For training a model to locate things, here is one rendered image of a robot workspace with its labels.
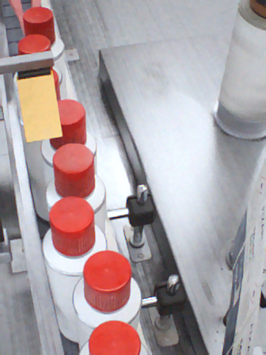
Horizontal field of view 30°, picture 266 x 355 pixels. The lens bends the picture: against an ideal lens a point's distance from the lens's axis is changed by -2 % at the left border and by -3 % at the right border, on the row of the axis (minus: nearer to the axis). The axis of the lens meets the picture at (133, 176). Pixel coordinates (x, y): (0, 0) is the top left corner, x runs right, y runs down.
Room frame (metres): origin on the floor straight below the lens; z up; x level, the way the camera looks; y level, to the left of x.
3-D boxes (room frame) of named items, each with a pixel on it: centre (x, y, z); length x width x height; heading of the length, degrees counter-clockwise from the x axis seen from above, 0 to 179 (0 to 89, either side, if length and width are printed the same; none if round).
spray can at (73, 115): (0.30, 0.06, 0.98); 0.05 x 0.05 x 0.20
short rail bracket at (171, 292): (0.22, -0.03, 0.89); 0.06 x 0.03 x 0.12; 109
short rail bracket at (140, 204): (0.34, -0.01, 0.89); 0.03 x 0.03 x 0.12; 19
